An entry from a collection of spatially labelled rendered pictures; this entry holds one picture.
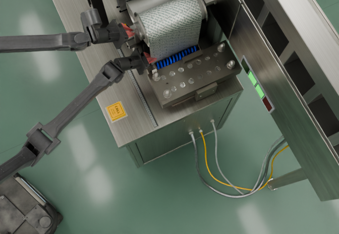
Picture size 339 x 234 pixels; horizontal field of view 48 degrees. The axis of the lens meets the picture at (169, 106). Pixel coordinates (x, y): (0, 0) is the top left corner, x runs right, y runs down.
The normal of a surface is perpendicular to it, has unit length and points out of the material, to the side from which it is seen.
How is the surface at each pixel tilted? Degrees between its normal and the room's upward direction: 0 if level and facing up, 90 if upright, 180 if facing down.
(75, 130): 0
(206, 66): 0
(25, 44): 18
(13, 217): 0
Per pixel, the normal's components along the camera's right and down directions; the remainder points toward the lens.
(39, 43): 0.22, -0.05
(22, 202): 0.00, -0.29
